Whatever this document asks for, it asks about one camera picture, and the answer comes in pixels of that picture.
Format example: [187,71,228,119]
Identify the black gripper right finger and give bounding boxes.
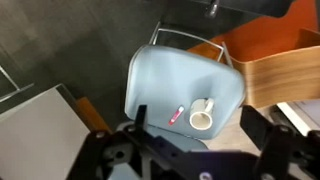
[240,105,273,155]

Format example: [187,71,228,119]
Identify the light blue cushioned chair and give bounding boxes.
[124,21,247,140]

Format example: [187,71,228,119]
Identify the orange rug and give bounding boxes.
[187,0,318,63]

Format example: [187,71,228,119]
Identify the white ceramic mug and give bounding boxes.
[189,98,215,131]

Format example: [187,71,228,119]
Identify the pink marker with white cap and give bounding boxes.
[168,106,185,126]

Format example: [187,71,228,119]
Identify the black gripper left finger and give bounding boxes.
[135,105,147,129]

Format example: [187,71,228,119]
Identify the white board panel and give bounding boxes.
[0,84,89,180]

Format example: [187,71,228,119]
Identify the curved wooden table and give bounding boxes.
[232,29,320,108]

